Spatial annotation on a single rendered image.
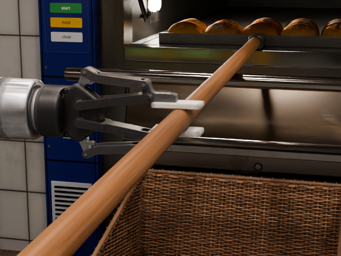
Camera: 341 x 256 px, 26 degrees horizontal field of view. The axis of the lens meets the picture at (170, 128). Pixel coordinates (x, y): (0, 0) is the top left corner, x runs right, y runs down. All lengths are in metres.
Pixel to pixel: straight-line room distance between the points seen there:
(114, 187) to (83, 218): 0.09
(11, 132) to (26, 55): 1.02
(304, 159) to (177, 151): 0.34
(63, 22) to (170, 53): 0.30
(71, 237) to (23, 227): 1.64
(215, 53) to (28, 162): 0.63
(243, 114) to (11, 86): 0.97
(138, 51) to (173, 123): 1.04
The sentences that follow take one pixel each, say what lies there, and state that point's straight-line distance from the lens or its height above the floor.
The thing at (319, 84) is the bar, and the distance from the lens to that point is 1.52.
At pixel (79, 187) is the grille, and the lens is 2.07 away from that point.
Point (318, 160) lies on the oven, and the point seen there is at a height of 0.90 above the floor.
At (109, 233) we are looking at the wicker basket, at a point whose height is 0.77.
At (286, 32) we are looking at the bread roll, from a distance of 2.01.
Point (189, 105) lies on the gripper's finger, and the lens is 1.01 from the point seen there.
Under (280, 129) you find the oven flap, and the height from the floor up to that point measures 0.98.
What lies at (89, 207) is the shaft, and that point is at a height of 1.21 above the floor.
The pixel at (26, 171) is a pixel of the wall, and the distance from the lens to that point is 2.16.
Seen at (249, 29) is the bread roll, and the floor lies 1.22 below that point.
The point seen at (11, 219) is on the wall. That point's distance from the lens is 2.23.
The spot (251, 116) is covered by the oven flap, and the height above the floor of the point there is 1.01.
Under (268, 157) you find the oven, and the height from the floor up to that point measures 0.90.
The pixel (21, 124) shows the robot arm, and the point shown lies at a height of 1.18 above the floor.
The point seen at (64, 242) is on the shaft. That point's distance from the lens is 0.58.
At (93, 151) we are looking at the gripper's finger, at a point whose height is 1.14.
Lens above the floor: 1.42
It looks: 13 degrees down
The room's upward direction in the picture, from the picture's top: straight up
